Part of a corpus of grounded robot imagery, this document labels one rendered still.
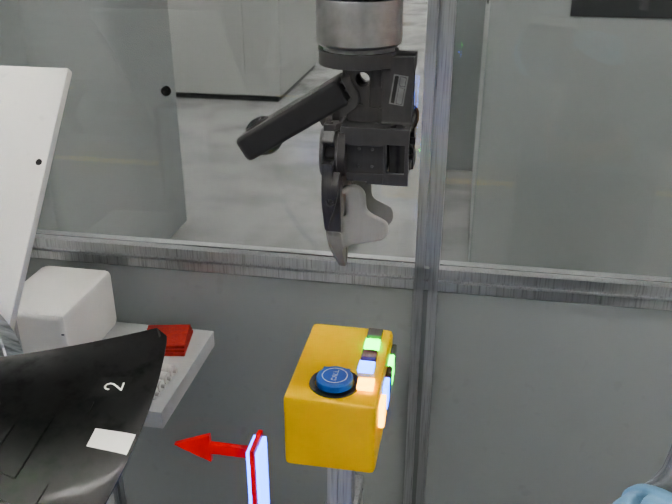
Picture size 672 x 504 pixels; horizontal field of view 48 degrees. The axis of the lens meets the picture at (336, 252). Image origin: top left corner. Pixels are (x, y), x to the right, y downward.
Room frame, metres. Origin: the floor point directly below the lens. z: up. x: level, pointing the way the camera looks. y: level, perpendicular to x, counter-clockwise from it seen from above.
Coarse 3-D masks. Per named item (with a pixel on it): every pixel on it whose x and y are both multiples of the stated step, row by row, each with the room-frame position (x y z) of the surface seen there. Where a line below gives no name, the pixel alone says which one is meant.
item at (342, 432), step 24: (312, 336) 0.78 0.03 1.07; (336, 336) 0.78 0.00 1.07; (360, 336) 0.78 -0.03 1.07; (384, 336) 0.78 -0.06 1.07; (312, 360) 0.72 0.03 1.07; (336, 360) 0.72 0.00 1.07; (384, 360) 0.72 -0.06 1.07; (312, 384) 0.67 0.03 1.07; (288, 408) 0.65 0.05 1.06; (312, 408) 0.65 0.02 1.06; (336, 408) 0.64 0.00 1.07; (360, 408) 0.64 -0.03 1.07; (288, 432) 0.65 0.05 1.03; (312, 432) 0.65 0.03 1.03; (336, 432) 0.64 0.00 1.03; (360, 432) 0.64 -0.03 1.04; (288, 456) 0.65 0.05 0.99; (312, 456) 0.65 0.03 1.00; (336, 456) 0.64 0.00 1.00; (360, 456) 0.64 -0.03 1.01
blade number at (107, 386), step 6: (102, 378) 0.50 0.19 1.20; (108, 378) 0.50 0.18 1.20; (114, 378) 0.50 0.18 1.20; (120, 378) 0.50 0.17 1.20; (126, 378) 0.50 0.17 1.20; (102, 384) 0.49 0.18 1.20; (108, 384) 0.49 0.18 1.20; (114, 384) 0.49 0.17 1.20; (120, 384) 0.49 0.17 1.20; (126, 384) 0.49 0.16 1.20; (96, 390) 0.49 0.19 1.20; (102, 390) 0.49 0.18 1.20; (108, 390) 0.49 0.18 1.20; (114, 390) 0.48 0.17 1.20; (120, 390) 0.48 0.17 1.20; (126, 390) 0.48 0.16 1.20; (114, 396) 0.48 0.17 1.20; (120, 396) 0.48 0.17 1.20
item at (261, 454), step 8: (264, 440) 0.44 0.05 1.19; (264, 448) 0.44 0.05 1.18; (256, 456) 0.42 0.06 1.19; (264, 456) 0.44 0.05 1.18; (256, 464) 0.42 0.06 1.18; (264, 464) 0.44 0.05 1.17; (256, 472) 0.42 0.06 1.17; (264, 472) 0.43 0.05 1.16; (264, 480) 0.43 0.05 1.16; (264, 488) 0.43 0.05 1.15; (264, 496) 0.43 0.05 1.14
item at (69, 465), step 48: (144, 336) 0.54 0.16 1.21; (0, 384) 0.50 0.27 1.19; (48, 384) 0.50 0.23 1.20; (96, 384) 0.49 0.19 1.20; (144, 384) 0.49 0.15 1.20; (0, 432) 0.45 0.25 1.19; (48, 432) 0.45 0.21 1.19; (0, 480) 0.41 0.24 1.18; (48, 480) 0.41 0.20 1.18; (96, 480) 0.41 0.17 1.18
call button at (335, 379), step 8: (328, 368) 0.69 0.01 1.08; (336, 368) 0.69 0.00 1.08; (344, 368) 0.69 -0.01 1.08; (320, 376) 0.68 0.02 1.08; (328, 376) 0.68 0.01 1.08; (336, 376) 0.68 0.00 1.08; (344, 376) 0.68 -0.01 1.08; (352, 376) 0.68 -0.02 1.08; (320, 384) 0.67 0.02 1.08; (328, 384) 0.66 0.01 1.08; (336, 384) 0.66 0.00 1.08; (344, 384) 0.66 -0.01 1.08; (352, 384) 0.67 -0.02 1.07; (328, 392) 0.66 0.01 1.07; (336, 392) 0.66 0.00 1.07
